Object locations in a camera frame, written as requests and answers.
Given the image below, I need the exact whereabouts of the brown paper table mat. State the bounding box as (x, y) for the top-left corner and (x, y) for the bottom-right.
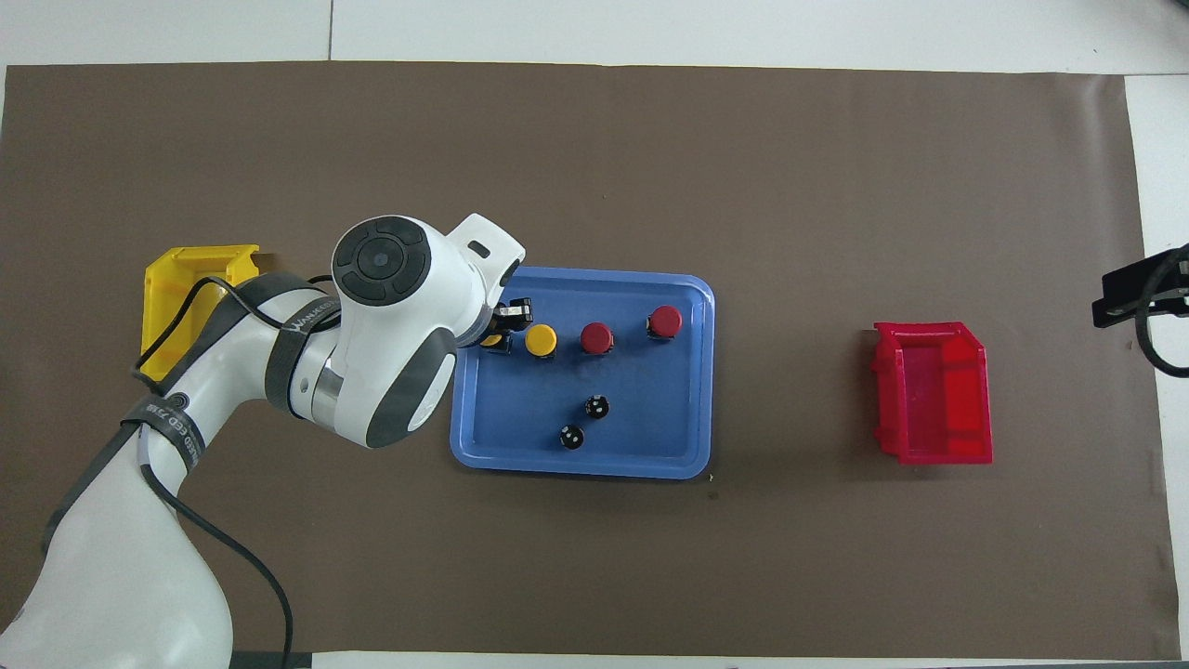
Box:
(0, 60), (1182, 657)

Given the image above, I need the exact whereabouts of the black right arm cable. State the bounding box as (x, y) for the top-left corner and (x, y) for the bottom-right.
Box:
(1135, 246), (1189, 378)

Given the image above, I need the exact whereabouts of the red plastic bin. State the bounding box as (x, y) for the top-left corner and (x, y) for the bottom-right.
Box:
(871, 321), (994, 466)

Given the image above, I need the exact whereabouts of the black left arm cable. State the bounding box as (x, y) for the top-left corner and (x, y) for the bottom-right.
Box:
(130, 274), (340, 669)

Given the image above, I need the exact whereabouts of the blue plastic tray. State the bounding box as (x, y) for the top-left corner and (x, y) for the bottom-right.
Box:
(450, 265), (716, 480)

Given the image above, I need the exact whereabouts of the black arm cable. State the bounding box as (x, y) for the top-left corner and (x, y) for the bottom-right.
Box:
(130, 274), (340, 669)
(1135, 246), (1189, 378)

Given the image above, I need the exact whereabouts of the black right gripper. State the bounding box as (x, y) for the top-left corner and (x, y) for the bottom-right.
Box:
(1092, 246), (1189, 328)

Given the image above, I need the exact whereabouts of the yellow plastic bin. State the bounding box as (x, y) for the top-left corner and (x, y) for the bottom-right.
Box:
(140, 244), (262, 382)

